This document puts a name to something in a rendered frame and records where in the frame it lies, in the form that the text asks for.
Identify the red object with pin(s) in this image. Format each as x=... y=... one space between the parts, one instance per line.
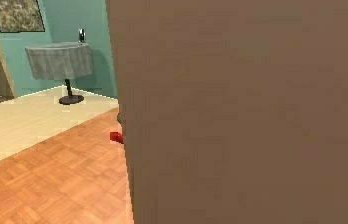
x=116 y=136

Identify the large brown door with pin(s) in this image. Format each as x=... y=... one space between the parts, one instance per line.
x=245 y=113

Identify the small black and silver object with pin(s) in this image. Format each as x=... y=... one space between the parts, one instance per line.
x=81 y=35

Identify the round table with grey cloth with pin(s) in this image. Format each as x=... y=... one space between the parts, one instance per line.
x=59 y=61

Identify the framed picture with black frame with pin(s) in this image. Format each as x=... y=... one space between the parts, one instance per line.
x=16 y=15

